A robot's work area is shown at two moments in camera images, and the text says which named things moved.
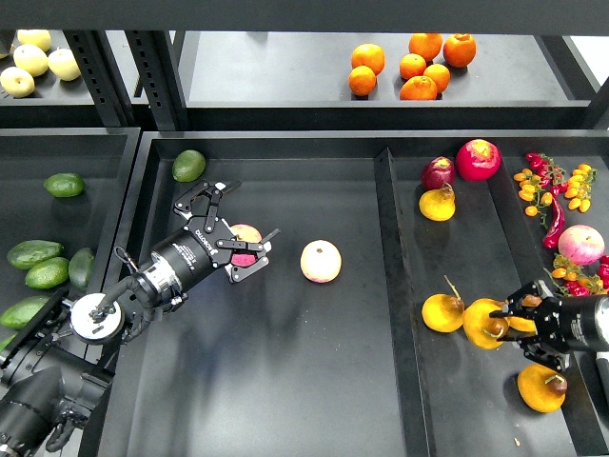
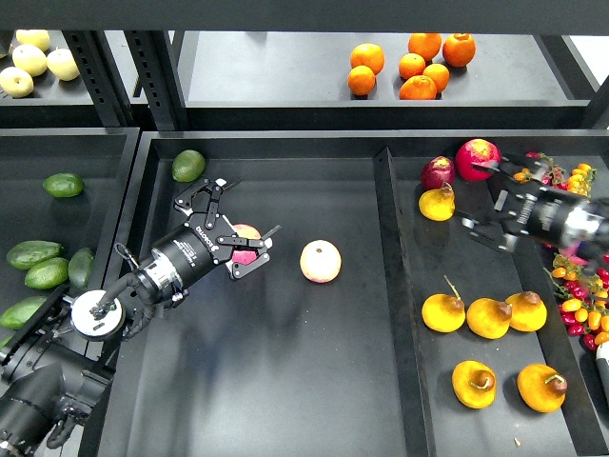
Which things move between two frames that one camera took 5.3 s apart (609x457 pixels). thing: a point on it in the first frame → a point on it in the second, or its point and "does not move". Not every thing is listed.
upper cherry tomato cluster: [540, 185] does not move
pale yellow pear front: [16, 82] does not move
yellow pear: [482, 330] → [474, 384]
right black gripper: [567, 322] → [523, 208]
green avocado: [48, 273] does not move
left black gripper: [206, 242] does not move
